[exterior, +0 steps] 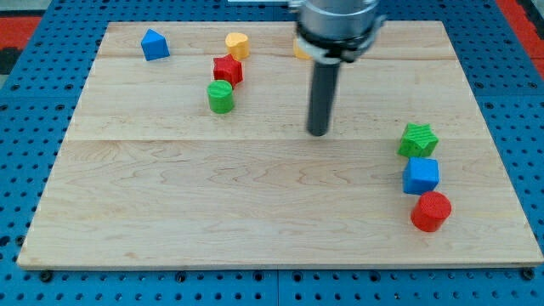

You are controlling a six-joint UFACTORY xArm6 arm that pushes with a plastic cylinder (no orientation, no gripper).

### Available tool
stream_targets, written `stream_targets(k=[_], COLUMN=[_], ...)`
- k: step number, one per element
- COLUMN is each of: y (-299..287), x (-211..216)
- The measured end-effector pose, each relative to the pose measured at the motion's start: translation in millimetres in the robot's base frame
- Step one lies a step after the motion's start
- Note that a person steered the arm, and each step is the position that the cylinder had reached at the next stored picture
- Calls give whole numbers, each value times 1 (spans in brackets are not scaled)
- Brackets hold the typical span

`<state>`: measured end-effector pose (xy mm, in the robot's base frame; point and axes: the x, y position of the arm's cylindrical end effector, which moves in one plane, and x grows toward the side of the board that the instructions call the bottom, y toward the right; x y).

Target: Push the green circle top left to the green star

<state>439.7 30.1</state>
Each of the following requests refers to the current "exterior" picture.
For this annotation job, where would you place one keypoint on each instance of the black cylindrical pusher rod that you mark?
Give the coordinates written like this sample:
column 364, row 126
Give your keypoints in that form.
column 321, row 97

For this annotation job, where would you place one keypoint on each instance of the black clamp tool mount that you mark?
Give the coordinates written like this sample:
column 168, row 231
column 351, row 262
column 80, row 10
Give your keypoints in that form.
column 333, row 51

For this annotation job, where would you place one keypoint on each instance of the yellow block behind arm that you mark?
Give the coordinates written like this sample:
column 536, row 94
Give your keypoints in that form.
column 298, row 52

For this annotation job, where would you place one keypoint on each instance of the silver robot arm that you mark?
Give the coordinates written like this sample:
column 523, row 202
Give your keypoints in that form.
column 332, row 32

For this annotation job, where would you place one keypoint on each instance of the red star block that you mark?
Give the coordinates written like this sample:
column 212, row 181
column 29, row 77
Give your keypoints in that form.
column 228, row 69

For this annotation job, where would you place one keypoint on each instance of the green star block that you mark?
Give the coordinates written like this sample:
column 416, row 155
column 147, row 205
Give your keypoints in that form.
column 417, row 140

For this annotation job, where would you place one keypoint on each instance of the yellow heart block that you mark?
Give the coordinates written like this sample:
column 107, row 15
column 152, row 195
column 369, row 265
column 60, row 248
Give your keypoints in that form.
column 237, row 45

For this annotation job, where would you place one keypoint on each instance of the green cylinder block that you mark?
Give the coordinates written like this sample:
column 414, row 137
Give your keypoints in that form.
column 220, row 96

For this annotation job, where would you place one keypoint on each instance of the blue cube block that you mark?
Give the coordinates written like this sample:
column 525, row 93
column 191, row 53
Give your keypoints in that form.
column 420, row 175

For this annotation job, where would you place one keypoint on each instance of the wooden board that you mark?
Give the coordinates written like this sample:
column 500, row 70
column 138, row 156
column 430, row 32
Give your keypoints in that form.
column 149, row 178

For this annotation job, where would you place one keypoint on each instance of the red cylinder block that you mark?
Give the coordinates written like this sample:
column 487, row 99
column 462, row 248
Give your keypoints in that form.
column 430, row 211

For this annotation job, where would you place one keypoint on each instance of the blue triangular block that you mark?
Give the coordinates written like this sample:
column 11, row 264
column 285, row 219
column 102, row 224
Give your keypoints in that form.
column 154, row 46

